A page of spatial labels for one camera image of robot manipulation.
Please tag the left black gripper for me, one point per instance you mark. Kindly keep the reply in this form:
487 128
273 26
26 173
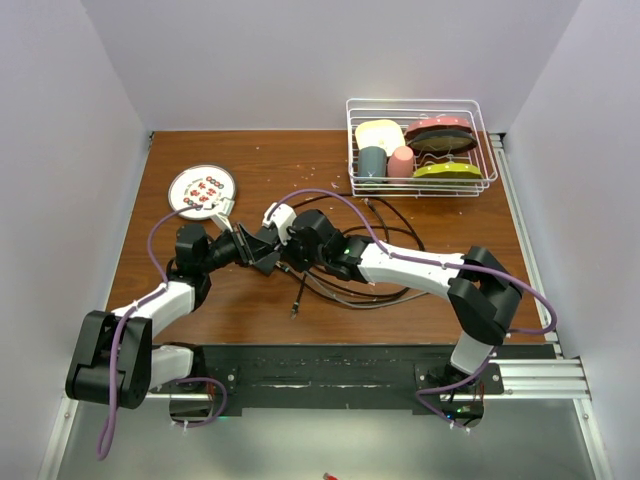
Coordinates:
242 243

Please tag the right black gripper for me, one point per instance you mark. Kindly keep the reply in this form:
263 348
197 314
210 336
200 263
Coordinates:
288 257

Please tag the black network switch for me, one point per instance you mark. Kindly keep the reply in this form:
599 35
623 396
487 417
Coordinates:
265 249

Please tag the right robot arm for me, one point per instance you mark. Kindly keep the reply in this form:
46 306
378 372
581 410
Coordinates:
482 294

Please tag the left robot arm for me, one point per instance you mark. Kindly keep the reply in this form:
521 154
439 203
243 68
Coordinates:
115 361

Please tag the round white patterned plate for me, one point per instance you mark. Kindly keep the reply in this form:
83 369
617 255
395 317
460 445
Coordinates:
196 191

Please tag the dark grey cup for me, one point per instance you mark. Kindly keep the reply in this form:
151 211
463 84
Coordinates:
371 165

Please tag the pink cup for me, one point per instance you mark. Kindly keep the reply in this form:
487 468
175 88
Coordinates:
400 165

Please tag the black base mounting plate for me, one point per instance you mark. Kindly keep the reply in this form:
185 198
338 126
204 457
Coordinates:
417 378

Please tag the cream yellow plate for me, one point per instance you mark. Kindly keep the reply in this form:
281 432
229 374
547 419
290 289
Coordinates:
384 133

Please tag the black brown bowl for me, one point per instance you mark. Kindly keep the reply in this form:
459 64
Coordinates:
443 142

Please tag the olive green bowl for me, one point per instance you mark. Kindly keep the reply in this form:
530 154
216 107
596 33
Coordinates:
449 170

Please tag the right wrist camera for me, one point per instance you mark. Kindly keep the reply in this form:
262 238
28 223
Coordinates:
279 217

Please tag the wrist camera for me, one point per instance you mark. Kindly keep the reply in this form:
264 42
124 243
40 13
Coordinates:
279 217
221 213

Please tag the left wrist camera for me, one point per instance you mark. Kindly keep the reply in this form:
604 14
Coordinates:
221 213

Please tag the white wire dish rack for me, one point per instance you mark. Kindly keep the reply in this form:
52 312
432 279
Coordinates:
404 112

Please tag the aluminium frame rail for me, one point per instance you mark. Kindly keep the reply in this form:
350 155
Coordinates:
541 427

